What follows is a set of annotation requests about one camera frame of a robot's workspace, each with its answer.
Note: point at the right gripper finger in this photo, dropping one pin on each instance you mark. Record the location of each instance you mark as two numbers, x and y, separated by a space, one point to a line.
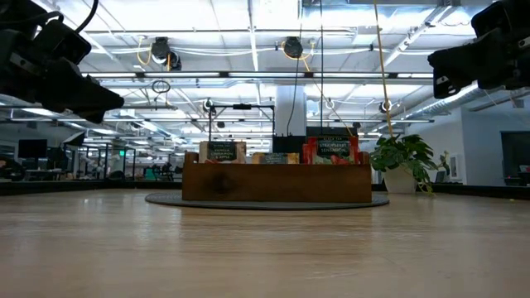
459 62

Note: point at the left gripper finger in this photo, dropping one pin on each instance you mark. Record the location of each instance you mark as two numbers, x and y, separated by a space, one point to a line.
91 99

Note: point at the apple cinnamon tea packet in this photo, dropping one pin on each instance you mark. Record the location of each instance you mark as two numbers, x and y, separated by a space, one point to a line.
222 151

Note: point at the strawberry tea packet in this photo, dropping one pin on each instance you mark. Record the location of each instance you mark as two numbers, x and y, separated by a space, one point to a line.
333 149

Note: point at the wooden tea organiser box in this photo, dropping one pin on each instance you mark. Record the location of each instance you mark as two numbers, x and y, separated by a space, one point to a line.
290 182

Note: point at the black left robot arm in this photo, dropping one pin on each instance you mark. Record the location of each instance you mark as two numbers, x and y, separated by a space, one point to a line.
12 12

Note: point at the green exit sign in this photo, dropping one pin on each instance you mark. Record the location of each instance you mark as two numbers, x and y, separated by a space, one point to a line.
122 153

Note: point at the black background monitor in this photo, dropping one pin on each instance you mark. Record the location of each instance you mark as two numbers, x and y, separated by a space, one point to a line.
32 148

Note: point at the green potted plant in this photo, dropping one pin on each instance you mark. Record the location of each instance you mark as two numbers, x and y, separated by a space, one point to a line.
408 153

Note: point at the long ceiling light strip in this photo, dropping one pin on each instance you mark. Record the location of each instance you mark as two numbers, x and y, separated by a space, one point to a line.
207 75

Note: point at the grey round woven placemat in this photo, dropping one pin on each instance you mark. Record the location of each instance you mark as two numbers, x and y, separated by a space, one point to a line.
165 200

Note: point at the white square pillar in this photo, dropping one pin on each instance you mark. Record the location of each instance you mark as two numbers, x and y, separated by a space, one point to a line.
290 107

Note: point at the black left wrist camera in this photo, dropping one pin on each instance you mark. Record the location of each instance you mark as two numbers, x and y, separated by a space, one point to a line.
66 41

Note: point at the black aluminium table frame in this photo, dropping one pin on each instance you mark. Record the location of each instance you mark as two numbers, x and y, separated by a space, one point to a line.
41 187

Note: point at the wall picture frame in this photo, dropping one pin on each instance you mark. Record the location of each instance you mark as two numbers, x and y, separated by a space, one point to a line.
453 166

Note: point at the black background camera frame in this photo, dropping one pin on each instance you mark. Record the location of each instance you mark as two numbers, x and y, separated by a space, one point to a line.
242 106

